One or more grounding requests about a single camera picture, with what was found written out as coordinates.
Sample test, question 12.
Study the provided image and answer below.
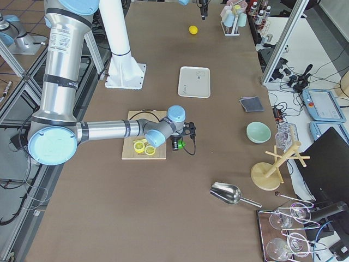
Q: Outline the yellow cup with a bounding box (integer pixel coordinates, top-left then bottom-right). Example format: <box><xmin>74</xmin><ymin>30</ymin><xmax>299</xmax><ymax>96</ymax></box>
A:
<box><xmin>232</xmin><ymin>4</ymin><xmax>245</xmax><ymax>15</ymax></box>

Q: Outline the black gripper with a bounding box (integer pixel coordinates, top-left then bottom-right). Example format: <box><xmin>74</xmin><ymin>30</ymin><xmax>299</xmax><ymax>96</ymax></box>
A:
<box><xmin>170</xmin><ymin>122</ymin><xmax>196</xmax><ymax>151</ymax></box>
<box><xmin>196</xmin><ymin>0</ymin><xmax>210</xmax><ymax>21</ymax></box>

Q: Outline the wine glass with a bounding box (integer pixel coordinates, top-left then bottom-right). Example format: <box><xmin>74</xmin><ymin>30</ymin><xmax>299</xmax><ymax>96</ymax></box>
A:
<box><xmin>266</xmin><ymin>238</ymin><xmax>290</xmax><ymax>261</ymax></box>
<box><xmin>287</xmin><ymin>233</ymin><xmax>310</xmax><ymax>258</ymax></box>
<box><xmin>290</xmin><ymin>202</ymin><xmax>311</xmax><ymax>224</ymax></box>
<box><xmin>269</xmin><ymin>210</ymin><xmax>293</xmax><ymax>230</ymax></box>

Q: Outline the pink cloth under grey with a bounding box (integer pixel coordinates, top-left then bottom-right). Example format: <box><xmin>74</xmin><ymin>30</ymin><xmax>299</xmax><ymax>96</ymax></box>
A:
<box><xmin>241</xmin><ymin>96</ymin><xmax>258</xmax><ymax>100</ymax></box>

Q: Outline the lower lemon slice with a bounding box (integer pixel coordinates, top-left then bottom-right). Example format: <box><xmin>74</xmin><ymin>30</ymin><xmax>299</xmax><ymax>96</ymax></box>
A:
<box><xmin>144</xmin><ymin>145</ymin><xmax>156</xmax><ymax>156</ymax></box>

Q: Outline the grey folded cloth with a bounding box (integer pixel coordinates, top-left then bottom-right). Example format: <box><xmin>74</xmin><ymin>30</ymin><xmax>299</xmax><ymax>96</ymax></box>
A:
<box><xmin>239</xmin><ymin>97</ymin><xmax>264</xmax><ymax>112</ymax></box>

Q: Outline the lower left wine glass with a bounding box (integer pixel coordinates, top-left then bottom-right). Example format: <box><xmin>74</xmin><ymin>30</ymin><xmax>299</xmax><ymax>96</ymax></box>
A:
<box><xmin>266</xmin><ymin>238</ymin><xmax>290</xmax><ymax>261</ymax></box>

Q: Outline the lower right wine glass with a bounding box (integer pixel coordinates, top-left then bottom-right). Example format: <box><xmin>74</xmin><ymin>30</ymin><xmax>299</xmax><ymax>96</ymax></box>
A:
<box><xmin>287</xmin><ymin>233</ymin><xmax>310</xmax><ymax>258</ymax></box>

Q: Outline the upper lemon slice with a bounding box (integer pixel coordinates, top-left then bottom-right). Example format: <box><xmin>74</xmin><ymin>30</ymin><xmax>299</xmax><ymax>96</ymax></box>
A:
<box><xmin>133</xmin><ymin>139</ymin><xmax>146</xmax><ymax>153</ymax></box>

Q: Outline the upper blue teach pendant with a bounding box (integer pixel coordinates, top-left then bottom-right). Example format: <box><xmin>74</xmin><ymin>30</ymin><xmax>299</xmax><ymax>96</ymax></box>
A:
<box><xmin>302</xmin><ymin>89</ymin><xmax>346</xmax><ymax>123</ymax></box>

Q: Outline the blue teach pendant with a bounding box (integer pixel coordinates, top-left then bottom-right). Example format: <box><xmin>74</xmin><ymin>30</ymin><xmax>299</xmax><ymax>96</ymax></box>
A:
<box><xmin>302</xmin><ymin>89</ymin><xmax>346</xmax><ymax>123</ymax></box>
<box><xmin>309</xmin><ymin>121</ymin><xmax>348</xmax><ymax>143</ymax></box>

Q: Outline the bamboo cutting board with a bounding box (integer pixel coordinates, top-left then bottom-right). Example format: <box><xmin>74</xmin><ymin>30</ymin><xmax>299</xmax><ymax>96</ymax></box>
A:
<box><xmin>122</xmin><ymin>110</ymin><xmax>167</xmax><ymax>160</ymax></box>

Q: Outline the white wire cup rack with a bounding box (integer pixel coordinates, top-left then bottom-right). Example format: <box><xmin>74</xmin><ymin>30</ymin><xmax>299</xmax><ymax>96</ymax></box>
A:
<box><xmin>220</xmin><ymin>21</ymin><xmax>240</xmax><ymax>37</ymax></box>

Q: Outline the glass rack black tray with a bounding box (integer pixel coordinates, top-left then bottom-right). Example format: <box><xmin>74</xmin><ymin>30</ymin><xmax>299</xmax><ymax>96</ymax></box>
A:
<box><xmin>256</xmin><ymin>207</ymin><xmax>320</xmax><ymax>261</ymax></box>

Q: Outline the upper left wine glass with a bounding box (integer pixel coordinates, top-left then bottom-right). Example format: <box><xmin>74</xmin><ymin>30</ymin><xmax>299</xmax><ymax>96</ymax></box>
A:
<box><xmin>269</xmin><ymin>210</ymin><xmax>293</xmax><ymax>230</ymax></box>

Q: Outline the mint green bowl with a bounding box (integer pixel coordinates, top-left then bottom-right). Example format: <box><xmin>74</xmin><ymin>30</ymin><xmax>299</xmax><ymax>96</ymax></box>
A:
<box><xmin>246</xmin><ymin>122</ymin><xmax>272</xmax><ymax>144</ymax></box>

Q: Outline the yellow lemon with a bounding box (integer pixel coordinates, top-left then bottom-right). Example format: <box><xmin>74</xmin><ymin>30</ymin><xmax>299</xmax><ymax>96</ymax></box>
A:
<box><xmin>188</xmin><ymin>25</ymin><xmax>198</xmax><ymax>35</ymax></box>

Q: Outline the black monitor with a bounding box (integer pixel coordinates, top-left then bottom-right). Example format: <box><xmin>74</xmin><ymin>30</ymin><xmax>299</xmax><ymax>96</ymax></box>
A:
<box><xmin>297</xmin><ymin>127</ymin><xmax>348</xmax><ymax>203</ymax></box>

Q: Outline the upper right wine glass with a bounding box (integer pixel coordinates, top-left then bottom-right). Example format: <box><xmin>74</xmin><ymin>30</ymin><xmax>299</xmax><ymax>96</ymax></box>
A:
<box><xmin>290</xmin><ymin>202</ymin><xmax>311</xmax><ymax>224</ymax></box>

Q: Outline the lower blue teach pendant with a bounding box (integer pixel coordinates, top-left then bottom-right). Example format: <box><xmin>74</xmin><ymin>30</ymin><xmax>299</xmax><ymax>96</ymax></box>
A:
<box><xmin>309</xmin><ymin>121</ymin><xmax>348</xmax><ymax>143</ymax></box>

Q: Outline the light blue cup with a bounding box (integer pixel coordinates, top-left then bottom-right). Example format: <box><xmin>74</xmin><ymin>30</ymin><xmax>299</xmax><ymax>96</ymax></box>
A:
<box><xmin>223</xmin><ymin>13</ymin><xmax>235</xmax><ymax>27</ymax></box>

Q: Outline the metal scoop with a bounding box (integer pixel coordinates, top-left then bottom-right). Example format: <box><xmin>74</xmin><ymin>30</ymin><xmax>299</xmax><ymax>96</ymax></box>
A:
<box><xmin>210</xmin><ymin>182</ymin><xmax>262</xmax><ymax>208</ymax></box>

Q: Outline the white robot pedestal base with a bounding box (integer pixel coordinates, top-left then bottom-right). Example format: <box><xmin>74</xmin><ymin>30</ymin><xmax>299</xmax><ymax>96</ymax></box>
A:
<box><xmin>99</xmin><ymin>0</ymin><xmax>146</xmax><ymax>90</ymax></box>

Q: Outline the mint green cup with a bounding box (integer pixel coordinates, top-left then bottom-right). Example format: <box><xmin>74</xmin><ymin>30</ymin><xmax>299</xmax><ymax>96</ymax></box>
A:
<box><xmin>237</xmin><ymin>13</ymin><xmax>247</xmax><ymax>27</ymax></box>

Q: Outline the lemon slice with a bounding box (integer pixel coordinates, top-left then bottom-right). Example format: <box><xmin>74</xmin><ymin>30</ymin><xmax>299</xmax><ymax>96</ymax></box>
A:
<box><xmin>144</xmin><ymin>145</ymin><xmax>156</xmax><ymax>156</ymax></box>
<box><xmin>133</xmin><ymin>139</ymin><xmax>146</xmax><ymax>153</ymax></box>

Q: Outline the green lime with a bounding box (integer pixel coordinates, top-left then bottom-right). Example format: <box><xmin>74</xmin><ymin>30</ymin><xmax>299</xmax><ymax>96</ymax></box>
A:
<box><xmin>177</xmin><ymin>140</ymin><xmax>185</xmax><ymax>149</ymax></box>

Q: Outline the cream rabbit print tray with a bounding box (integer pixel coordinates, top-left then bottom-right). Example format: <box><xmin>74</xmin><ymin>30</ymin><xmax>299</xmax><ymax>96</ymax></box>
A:
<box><xmin>178</xmin><ymin>66</ymin><xmax>210</xmax><ymax>98</ymax></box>

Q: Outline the clear glass container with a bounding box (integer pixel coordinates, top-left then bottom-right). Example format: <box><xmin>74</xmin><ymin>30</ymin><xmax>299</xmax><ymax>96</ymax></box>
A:
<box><xmin>275</xmin><ymin>123</ymin><xmax>299</xmax><ymax>151</ymax></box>

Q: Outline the aluminium frame post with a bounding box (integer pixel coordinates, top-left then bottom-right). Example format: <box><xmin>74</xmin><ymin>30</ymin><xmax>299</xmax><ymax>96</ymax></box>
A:
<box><xmin>261</xmin><ymin>0</ymin><xmax>309</xmax><ymax>85</ymax></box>

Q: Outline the pink cup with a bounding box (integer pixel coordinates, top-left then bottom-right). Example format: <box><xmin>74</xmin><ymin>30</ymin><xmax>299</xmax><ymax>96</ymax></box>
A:
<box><xmin>220</xmin><ymin>5</ymin><xmax>236</xmax><ymax>20</ymax></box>

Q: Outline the wooden mug tree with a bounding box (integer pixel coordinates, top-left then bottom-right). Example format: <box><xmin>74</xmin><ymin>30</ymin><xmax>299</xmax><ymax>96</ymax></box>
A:
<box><xmin>250</xmin><ymin>140</ymin><xmax>310</xmax><ymax>190</ymax></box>

